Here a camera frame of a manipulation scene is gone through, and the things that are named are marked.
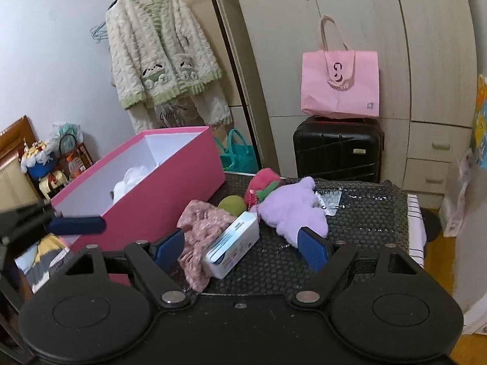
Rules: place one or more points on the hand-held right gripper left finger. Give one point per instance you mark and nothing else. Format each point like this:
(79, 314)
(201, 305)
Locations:
(169, 249)

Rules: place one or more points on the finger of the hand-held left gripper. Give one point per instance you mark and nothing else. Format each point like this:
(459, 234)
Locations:
(76, 225)

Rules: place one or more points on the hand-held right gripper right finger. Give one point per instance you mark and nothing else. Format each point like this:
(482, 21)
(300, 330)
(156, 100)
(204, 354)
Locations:
(314, 249)

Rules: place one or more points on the pink floral cloth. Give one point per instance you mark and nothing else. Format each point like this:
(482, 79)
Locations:
(198, 235)

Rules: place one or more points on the purple plush toy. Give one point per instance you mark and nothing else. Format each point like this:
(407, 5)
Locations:
(293, 209)

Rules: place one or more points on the pink cardboard box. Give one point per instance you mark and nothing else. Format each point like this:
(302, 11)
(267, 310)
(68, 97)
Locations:
(152, 205)

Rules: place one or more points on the green makeup sponge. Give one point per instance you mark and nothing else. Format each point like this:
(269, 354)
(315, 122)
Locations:
(232, 204)

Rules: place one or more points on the white fluffy plush toy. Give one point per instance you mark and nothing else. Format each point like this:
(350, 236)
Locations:
(139, 176)

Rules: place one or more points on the pink strawberry plush toy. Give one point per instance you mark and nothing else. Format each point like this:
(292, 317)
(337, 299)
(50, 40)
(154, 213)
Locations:
(262, 182)

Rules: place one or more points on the cream plastic object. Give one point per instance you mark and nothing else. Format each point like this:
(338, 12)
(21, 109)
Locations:
(53, 184)

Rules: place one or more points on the white shipping label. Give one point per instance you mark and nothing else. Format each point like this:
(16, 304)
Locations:
(329, 201)

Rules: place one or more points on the black bubble wrap mat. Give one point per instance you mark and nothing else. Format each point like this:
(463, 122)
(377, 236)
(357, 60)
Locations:
(361, 228)

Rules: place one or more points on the orange drink bottle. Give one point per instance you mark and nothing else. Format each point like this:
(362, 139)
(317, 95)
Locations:
(74, 167)

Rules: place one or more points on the checked woven basket bag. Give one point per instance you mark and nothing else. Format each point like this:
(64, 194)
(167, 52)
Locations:
(85, 159)

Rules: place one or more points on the white flower bouquet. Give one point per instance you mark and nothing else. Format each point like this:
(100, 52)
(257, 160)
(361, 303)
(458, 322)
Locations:
(38, 159)

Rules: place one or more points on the white green plastic bag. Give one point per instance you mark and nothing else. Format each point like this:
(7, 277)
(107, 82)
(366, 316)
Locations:
(68, 131)

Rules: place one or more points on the black hard suitcase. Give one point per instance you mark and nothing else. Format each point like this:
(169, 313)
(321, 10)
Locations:
(334, 152)

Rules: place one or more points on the wooden headboard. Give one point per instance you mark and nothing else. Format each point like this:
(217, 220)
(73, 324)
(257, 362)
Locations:
(15, 137)

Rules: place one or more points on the teal handbag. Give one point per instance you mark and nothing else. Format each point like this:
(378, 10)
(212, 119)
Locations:
(239, 156)

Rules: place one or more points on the cream fluffy pajama pants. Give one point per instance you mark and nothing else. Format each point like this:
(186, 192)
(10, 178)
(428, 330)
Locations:
(213, 106)

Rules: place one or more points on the crumpled white plastic bag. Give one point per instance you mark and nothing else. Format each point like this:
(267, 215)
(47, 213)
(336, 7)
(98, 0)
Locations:
(458, 197)

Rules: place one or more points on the pink tote bag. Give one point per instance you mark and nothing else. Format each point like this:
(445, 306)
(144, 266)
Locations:
(338, 87)

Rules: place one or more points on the cream fluffy pajama jacket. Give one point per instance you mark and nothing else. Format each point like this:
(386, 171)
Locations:
(159, 45)

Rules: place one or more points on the colourful paper gift bag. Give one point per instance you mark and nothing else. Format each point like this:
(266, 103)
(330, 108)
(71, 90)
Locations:
(481, 121)

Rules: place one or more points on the tall light wooden panel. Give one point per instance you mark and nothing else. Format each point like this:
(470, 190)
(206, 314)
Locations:
(213, 15)

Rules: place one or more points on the light wooden wardrobe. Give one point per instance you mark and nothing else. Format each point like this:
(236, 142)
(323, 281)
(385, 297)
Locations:
(418, 26)

